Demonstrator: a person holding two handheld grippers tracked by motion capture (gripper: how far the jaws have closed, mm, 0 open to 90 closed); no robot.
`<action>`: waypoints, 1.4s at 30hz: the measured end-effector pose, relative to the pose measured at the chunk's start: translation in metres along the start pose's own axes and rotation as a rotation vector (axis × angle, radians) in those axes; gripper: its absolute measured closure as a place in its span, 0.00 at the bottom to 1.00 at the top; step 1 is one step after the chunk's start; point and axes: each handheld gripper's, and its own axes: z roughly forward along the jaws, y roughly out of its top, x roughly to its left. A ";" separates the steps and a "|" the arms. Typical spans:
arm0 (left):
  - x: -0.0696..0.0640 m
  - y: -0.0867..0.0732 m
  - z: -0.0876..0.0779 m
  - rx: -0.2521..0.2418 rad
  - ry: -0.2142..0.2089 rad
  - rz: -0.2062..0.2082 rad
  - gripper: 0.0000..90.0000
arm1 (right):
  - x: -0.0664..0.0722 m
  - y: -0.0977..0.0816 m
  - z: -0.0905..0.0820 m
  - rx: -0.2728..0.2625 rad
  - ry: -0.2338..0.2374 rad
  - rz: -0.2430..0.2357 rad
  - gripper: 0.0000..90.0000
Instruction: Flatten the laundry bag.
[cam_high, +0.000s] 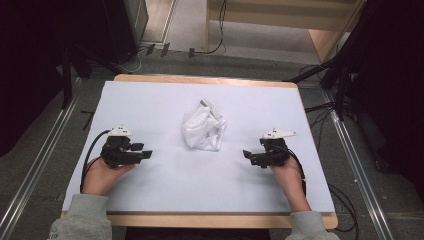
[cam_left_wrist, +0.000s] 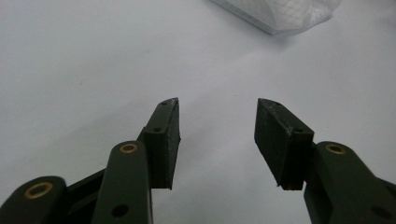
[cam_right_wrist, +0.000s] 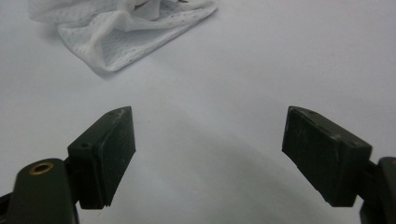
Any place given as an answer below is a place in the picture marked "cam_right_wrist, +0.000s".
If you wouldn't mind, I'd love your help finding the white mesh laundry bag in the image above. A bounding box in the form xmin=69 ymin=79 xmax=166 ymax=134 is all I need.
xmin=28 ymin=0 xmax=219 ymax=73

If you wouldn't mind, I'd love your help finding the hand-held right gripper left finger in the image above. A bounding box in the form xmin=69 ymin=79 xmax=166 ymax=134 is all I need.
xmin=66 ymin=105 xmax=137 ymax=210

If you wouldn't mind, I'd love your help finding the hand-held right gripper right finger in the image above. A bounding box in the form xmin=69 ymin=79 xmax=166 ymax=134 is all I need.
xmin=281 ymin=105 xmax=373 ymax=208

